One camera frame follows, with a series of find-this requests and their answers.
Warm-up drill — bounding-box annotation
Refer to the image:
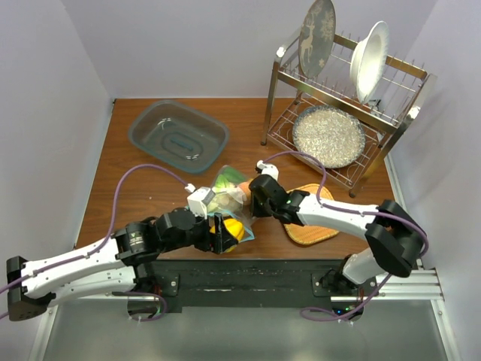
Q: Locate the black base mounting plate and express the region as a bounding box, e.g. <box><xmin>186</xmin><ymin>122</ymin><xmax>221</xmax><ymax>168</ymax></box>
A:
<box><xmin>119</xmin><ymin>259</ymin><xmax>377</xmax><ymax>320</ymax></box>

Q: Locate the aluminium frame rail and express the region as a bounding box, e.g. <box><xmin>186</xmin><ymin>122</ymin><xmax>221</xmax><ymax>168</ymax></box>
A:
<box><xmin>30</xmin><ymin>270</ymin><xmax>460</xmax><ymax>360</ymax></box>

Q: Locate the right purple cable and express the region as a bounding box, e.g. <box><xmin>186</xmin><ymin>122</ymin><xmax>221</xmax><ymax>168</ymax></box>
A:
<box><xmin>262</xmin><ymin>150</ymin><xmax>429</xmax><ymax>323</ymax></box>

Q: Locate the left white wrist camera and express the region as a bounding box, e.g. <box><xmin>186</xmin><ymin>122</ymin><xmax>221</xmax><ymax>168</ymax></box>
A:
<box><xmin>187</xmin><ymin>187</ymin><xmax>215</xmax><ymax>219</ymax></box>

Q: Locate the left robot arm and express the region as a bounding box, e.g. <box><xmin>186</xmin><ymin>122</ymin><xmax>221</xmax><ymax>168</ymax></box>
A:
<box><xmin>1</xmin><ymin>208</ymin><xmax>245</xmax><ymax>321</ymax></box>

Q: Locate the metal dish rack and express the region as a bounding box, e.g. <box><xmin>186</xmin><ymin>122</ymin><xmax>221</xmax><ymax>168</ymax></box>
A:
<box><xmin>261</xmin><ymin>30</ymin><xmax>437</xmax><ymax>197</ymax></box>

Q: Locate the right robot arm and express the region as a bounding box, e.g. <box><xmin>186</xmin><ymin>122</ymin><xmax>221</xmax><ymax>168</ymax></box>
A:
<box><xmin>249</xmin><ymin>174</ymin><xmax>428</xmax><ymax>296</ymax></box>

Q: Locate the green fake vegetable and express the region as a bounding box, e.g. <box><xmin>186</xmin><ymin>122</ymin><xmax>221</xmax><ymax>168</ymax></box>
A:
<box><xmin>213</xmin><ymin>165</ymin><xmax>247</xmax><ymax>189</ymax></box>

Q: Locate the white bowl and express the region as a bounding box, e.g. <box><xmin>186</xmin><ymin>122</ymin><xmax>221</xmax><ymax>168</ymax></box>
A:
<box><xmin>349</xmin><ymin>21</ymin><xmax>389</xmax><ymax>104</ymax></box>

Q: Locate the grey reindeer plate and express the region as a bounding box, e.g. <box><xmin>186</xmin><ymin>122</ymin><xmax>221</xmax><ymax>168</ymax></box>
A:
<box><xmin>298</xmin><ymin>0</ymin><xmax>336</xmax><ymax>78</ymax></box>

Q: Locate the woven bamboo tray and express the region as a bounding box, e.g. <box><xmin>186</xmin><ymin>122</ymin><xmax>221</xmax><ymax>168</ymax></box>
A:
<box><xmin>283</xmin><ymin>184</ymin><xmax>339</xmax><ymax>246</ymax></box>

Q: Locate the purple cable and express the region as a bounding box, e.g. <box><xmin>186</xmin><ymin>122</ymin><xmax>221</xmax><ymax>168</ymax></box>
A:
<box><xmin>0</xmin><ymin>163</ymin><xmax>196</xmax><ymax>324</ymax></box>
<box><xmin>262</xmin><ymin>150</ymin><xmax>429</xmax><ymax>323</ymax></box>

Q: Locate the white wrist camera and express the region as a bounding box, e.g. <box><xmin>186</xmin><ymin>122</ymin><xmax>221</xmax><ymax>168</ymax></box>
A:
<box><xmin>187</xmin><ymin>187</ymin><xmax>215</xmax><ymax>219</ymax></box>
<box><xmin>256</xmin><ymin>160</ymin><xmax>279</xmax><ymax>181</ymax></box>

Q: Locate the speckled blue rimmed plate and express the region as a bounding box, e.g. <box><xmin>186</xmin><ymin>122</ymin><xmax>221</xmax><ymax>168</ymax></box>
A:
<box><xmin>292</xmin><ymin>105</ymin><xmax>366</xmax><ymax>168</ymax></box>

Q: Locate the yellow fake bell pepper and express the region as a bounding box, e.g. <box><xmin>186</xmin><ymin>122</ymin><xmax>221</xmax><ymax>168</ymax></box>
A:
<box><xmin>210</xmin><ymin>218</ymin><xmax>245</xmax><ymax>253</ymax></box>

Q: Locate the white fake cauliflower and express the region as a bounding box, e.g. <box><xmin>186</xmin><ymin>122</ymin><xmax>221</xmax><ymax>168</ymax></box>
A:
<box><xmin>207</xmin><ymin>188</ymin><xmax>246</xmax><ymax>213</ymax></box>

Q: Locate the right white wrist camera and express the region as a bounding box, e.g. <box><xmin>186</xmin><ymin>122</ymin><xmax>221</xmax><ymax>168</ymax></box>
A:
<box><xmin>256</xmin><ymin>160</ymin><xmax>279</xmax><ymax>181</ymax></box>

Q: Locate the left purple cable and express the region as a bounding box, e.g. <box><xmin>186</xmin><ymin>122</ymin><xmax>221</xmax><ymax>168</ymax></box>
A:
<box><xmin>0</xmin><ymin>163</ymin><xmax>196</xmax><ymax>324</ymax></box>

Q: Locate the clear zip top bag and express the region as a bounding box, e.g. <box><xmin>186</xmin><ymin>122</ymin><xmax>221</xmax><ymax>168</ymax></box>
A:
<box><xmin>207</xmin><ymin>165</ymin><xmax>256</xmax><ymax>242</ymax></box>

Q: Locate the clear glass container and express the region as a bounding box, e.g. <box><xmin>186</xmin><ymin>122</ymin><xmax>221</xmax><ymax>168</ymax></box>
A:
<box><xmin>128</xmin><ymin>99</ymin><xmax>229</xmax><ymax>174</ymax></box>

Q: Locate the orange fake fruit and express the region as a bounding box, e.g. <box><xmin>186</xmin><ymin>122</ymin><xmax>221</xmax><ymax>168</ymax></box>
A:
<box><xmin>238</xmin><ymin>181</ymin><xmax>251</xmax><ymax>198</ymax></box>

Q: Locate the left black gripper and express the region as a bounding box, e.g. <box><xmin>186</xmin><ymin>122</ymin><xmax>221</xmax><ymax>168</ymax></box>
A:
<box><xmin>161</xmin><ymin>207</ymin><xmax>238</xmax><ymax>253</ymax></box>

